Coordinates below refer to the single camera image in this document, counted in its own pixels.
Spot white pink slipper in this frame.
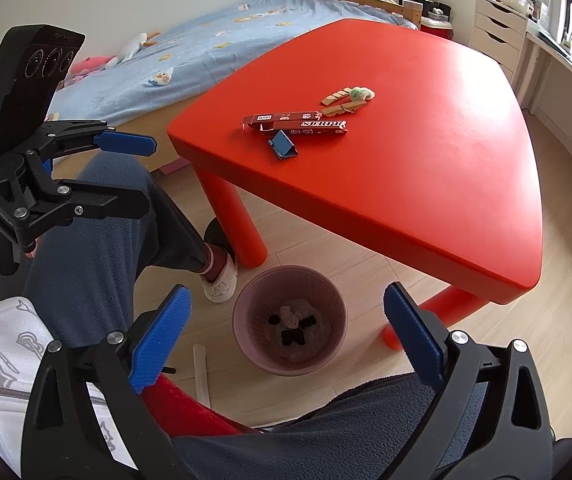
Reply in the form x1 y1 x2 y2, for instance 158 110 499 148
200 244 239 304

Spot red white cooler box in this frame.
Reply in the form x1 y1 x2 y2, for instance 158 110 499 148
419 16 453 42

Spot white plush toy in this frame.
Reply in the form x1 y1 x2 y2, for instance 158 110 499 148
107 32 149 67

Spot white desk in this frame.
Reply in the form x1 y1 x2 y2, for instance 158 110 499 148
515 29 572 171

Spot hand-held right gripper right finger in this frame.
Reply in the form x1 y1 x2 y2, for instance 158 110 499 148
384 283 555 480

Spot broken wooden clothespin pieces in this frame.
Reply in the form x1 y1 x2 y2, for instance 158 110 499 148
321 88 351 107

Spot pink waste bin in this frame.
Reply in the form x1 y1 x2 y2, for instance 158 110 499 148
232 266 349 377

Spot white drawer unit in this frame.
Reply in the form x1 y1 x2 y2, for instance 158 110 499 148
469 0 533 85

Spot red chair seat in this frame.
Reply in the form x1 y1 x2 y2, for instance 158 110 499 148
140 375 247 437

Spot white printed hoodie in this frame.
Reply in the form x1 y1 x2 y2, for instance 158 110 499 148
0 297 137 477

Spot crumpled grey tissue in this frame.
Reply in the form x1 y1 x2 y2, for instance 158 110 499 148
280 300 319 326

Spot white basket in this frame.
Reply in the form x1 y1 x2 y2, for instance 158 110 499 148
495 0 535 14

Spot long red cardboard packet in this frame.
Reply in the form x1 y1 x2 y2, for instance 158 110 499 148
241 110 349 137

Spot blue binder clip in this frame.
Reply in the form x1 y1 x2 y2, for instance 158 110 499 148
267 129 299 162

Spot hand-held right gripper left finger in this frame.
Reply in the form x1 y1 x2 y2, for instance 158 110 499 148
20 284 193 480

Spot pink plush toy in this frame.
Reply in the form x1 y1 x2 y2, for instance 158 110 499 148
64 55 117 87

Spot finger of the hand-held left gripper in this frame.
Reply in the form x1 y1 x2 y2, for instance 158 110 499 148
22 119 157 166
13 156 151 254

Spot person's left leg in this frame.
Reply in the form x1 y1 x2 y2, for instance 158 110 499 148
20 151 213 357

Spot red plastic table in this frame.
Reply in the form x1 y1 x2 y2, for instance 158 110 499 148
167 18 544 352

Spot blue printed blanket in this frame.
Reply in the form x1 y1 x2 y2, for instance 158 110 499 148
48 0 417 130

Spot wooden bed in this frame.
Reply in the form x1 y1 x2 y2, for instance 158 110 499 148
46 0 425 177

